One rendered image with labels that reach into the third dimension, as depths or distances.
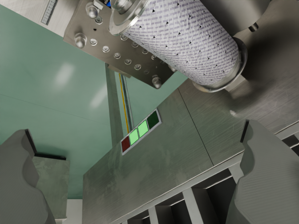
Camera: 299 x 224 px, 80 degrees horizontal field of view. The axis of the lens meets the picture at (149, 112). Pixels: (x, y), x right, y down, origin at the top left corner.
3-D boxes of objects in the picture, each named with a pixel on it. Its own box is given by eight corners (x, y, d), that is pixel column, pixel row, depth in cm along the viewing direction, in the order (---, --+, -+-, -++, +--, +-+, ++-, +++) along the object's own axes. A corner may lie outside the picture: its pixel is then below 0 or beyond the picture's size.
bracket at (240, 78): (232, 66, 43) (236, 70, 42) (243, 75, 47) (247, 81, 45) (215, 80, 46) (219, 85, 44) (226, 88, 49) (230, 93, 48)
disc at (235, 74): (226, 26, 46) (261, 58, 36) (227, 27, 46) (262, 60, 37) (183, 67, 53) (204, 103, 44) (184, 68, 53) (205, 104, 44)
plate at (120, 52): (87, -16, 50) (87, -9, 46) (179, 54, 74) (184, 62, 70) (64, 31, 58) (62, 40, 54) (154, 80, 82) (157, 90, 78)
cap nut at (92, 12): (89, -2, 48) (89, 5, 45) (102, 7, 50) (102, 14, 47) (82, 10, 49) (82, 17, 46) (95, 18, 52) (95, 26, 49)
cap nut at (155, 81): (155, 75, 72) (158, 82, 69) (162, 79, 74) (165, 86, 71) (150, 81, 74) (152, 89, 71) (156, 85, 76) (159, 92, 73)
